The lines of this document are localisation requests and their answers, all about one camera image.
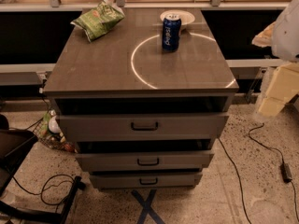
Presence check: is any grey drawer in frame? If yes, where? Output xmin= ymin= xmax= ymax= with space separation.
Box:
xmin=90 ymin=172 xmax=203 ymax=189
xmin=58 ymin=113 xmax=228 ymax=142
xmin=76 ymin=150 xmax=214 ymax=173

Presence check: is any green chip bag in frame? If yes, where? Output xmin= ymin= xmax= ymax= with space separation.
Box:
xmin=71 ymin=0 xmax=125 ymax=42

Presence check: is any blue pepsi can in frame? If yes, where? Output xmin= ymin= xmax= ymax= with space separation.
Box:
xmin=162 ymin=13 xmax=181 ymax=51

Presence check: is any black chair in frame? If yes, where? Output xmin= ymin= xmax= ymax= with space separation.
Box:
xmin=0 ymin=115 xmax=85 ymax=224

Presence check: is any white light bulb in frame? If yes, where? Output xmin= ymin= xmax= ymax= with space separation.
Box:
xmin=48 ymin=117 xmax=61 ymax=133

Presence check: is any grey top drawer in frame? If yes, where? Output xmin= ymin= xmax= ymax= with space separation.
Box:
xmin=58 ymin=113 xmax=228 ymax=142

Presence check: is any black looped cable left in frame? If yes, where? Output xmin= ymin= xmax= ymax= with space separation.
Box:
xmin=11 ymin=174 xmax=77 ymax=207

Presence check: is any wire basket with items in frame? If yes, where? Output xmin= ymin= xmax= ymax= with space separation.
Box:
xmin=34 ymin=109 xmax=76 ymax=153

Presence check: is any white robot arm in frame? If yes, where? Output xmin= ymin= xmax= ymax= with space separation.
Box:
xmin=252 ymin=0 xmax=299 ymax=117

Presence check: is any grey middle drawer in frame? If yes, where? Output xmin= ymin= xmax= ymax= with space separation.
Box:
xmin=76 ymin=150 xmax=214 ymax=173

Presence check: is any white bowl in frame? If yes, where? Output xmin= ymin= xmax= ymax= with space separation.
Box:
xmin=160 ymin=10 xmax=195 ymax=28

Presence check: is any grey drawer cabinet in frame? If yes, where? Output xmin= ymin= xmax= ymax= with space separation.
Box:
xmin=45 ymin=8 xmax=238 ymax=176

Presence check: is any black power adapter cable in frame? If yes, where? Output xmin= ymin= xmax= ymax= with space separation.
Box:
xmin=248 ymin=123 xmax=299 ymax=222

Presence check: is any grey bottom drawer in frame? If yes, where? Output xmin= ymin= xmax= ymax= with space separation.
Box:
xmin=90 ymin=172 xmax=203 ymax=189

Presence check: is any black floor cable right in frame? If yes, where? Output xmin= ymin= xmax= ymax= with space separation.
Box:
xmin=218 ymin=137 xmax=252 ymax=224

